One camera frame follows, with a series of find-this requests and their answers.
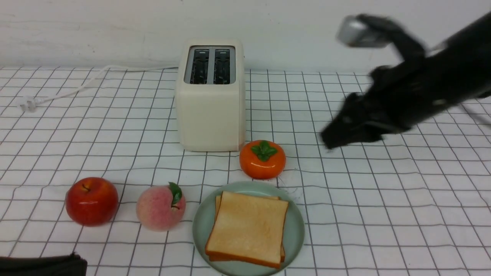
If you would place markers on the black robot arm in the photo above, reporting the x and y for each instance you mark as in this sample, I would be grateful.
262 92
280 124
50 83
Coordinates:
458 71

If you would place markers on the orange persimmon toy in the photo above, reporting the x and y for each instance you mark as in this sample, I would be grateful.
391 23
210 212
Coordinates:
262 159

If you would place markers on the pink peach toy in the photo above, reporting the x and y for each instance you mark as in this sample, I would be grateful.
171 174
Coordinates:
159 208

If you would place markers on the cream two-slot toaster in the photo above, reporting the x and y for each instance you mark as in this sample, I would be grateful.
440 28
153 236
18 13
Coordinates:
210 96

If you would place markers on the red apple toy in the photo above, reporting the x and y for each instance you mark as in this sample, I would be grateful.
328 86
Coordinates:
92 201

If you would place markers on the white grid tablecloth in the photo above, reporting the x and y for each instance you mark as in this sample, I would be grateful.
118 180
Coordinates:
415 204

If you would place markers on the toast slice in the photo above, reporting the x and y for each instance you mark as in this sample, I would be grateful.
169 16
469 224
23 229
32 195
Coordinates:
218 203
249 228

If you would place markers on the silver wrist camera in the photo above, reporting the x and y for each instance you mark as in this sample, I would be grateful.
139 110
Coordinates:
353 33

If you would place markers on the black object bottom left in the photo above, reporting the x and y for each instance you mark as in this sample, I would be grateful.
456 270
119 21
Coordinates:
68 265

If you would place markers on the pale green plate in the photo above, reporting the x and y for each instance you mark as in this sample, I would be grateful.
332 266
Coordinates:
293 235

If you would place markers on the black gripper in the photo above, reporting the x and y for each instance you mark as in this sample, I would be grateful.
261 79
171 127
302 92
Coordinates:
390 105

